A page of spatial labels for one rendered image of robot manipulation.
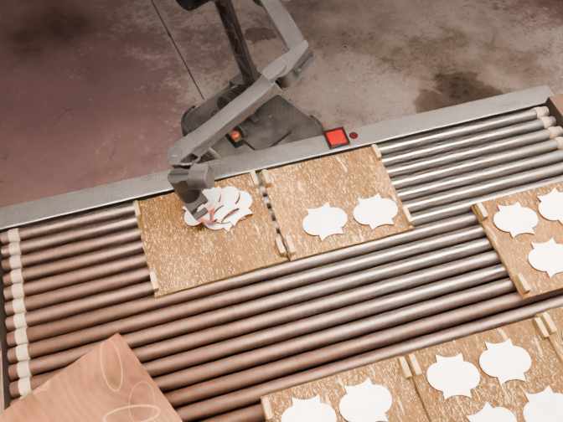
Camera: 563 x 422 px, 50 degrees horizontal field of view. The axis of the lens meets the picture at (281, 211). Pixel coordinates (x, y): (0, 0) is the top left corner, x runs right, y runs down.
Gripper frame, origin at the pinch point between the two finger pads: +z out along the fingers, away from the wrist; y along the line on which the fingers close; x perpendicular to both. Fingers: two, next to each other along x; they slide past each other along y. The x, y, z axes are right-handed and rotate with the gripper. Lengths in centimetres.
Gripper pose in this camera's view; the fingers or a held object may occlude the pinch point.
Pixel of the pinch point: (202, 212)
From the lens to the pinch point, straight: 191.2
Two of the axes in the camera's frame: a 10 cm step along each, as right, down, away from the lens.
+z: 2.8, 5.4, 7.9
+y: -5.6, -5.8, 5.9
